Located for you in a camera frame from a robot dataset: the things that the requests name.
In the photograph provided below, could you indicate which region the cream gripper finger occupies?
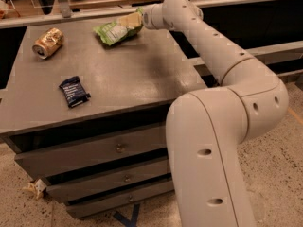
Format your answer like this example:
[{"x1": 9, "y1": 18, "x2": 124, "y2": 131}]
[{"x1": 117, "y1": 15, "x2": 134, "y2": 27}]

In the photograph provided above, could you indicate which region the green rice chip bag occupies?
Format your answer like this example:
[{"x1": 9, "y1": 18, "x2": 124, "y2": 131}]
[{"x1": 93, "y1": 8, "x2": 143, "y2": 46}]

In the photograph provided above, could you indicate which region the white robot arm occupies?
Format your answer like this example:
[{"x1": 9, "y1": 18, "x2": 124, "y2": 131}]
[{"x1": 141, "y1": 0, "x2": 289, "y2": 227}]

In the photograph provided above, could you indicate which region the blue rxbar wrapper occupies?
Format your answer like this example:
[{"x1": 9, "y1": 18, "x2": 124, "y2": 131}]
[{"x1": 59, "y1": 76, "x2": 91, "y2": 108}]

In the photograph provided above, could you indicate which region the crushed gold soda can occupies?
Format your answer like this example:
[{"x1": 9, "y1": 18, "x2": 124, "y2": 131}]
[{"x1": 32, "y1": 27, "x2": 64, "y2": 60}]

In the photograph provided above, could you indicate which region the grey drawer cabinet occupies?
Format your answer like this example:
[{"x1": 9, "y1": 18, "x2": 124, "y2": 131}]
[{"x1": 0, "y1": 20, "x2": 205, "y2": 207}]

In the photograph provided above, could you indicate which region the top grey drawer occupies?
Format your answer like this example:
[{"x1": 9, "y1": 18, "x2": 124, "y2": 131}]
[{"x1": 15, "y1": 124, "x2": 166, "y2": 179}]

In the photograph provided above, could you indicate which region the grey drawer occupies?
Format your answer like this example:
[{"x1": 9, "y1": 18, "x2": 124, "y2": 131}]
[
  {"x1": 47, "y1": 157, "x2": 170, "y2": 203},
  {"x1": 66, "y1": 178, "x2": 173, "y2": 218},
  {"x1": 15, "y1": 124, "x2": 166, "y2": 179}
]

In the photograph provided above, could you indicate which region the middle grey drawer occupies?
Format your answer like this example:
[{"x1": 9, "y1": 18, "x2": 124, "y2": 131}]
[{"x1": 47, "y1": 157, "x2": 170, "y2": 203}]

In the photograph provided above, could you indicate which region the crumpled paper scrap on floor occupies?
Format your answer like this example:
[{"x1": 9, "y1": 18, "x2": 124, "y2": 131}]
[{"x1": 23, "y1": 179, "x2": 46, "y2": 200}]

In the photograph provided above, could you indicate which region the bottom grey drawer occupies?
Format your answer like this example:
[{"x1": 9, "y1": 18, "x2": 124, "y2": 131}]
[{"x1": 66, "y1": 178, "x2": 173, "y2": 218}]

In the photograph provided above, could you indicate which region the grey metal railing frame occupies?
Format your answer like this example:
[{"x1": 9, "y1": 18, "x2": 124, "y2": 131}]
[{"x1": 0, "y1": 0, "x2": 303, "y2": 80}]

